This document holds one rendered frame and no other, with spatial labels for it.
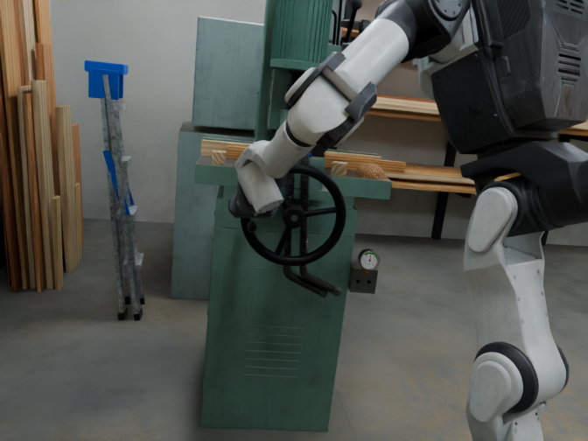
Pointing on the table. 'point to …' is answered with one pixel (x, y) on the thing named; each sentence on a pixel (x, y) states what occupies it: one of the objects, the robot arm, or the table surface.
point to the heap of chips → (371, 171)
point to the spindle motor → (300, 34)
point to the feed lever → (353, 17)
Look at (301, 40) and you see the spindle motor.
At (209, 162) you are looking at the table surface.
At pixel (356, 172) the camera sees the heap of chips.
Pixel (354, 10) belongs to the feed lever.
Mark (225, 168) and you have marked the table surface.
